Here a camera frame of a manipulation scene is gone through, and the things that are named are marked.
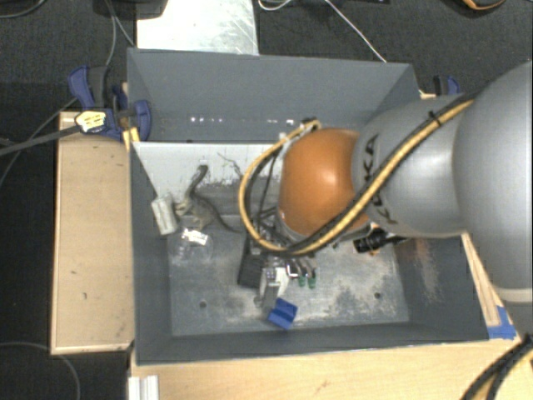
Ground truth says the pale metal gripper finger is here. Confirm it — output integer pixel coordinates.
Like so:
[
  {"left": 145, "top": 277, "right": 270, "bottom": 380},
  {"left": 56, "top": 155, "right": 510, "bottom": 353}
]
[
  {"left": 266, "top": 281, "right": 282, "bottom": 310},
  {"left": 254, "top": 280, "right": 270, "bottom": 308}
]

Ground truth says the blue folded plastic piece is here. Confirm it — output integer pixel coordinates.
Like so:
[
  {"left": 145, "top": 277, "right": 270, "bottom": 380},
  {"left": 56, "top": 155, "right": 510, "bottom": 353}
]
[{"left": 266, "top": 297, "right": 299, "bottom": 331}]

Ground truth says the black ribbed block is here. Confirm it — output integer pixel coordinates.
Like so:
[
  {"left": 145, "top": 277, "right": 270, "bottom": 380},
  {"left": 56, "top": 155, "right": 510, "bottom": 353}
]
[{"left": 237, "top": 252, "right": 264, "bottom": 289}]

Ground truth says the clear glass thing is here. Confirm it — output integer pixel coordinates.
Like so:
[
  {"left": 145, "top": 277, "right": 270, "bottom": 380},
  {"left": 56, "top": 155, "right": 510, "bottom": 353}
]
[{"left": 172, "top": 227, "right": 216, "bottom": 267}]

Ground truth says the grey brown toy animal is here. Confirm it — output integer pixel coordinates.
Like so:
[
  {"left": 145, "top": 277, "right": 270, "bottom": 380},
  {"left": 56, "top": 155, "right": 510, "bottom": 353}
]
[{"left": 174, "top": 163, "right": 243, "bottom": 233}]

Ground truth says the white grey plastic block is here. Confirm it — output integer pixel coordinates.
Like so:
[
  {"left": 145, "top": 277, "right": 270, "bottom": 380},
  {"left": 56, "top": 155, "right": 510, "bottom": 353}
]
[{"left": 150, "top": 193, "right": 180, "bottom": 237}]

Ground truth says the pale wood board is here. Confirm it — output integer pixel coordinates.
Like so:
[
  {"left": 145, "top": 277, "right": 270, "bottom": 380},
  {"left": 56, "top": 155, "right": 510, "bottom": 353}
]
[{"left": 49, "top": 110, "right": 137, "bottom": 356}]

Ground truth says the grey metal bin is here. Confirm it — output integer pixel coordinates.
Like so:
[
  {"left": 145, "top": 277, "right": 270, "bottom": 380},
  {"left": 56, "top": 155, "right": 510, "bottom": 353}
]
[{"left": 126, "top": 47, "right": 491, "bottom": 366}]

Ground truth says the black cylinder on white bracket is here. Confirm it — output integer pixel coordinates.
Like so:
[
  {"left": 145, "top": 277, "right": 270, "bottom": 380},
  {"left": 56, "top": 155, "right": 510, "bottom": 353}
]
[{"left": 352, "top": 229, "right": 397, "bottom": 256}]

